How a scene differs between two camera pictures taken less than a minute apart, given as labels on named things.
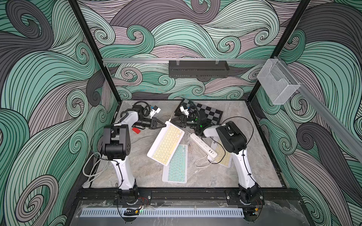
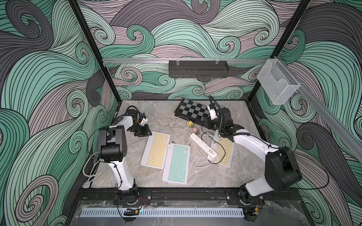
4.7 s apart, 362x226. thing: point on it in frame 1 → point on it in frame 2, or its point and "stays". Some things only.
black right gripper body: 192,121 → 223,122
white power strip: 203,145 stays
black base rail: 118,196 stays
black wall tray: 198,68 stays
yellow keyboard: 224,157 stays
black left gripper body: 145,123 → 139,131
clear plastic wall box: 279,84 stays
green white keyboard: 176,170 stays
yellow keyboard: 166,143 → 154,153
